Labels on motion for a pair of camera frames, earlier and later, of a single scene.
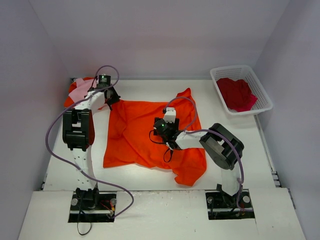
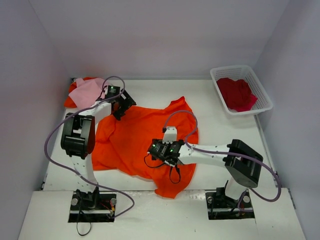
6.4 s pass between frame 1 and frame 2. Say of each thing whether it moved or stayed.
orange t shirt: moved
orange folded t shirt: stayed
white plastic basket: stayed
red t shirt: stayed
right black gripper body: moved
